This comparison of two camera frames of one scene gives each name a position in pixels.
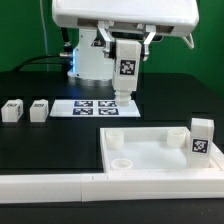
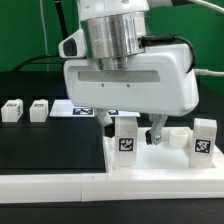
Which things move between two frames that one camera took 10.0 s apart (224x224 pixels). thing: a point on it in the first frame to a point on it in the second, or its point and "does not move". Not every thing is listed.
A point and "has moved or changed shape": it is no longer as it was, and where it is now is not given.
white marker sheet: [93, 108] does not move
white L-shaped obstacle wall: [110, 187] does not move
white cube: [126, 70] has moved or changed shape
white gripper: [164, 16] to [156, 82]
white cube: [39, 111] does not move
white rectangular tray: [152, 149] does not move
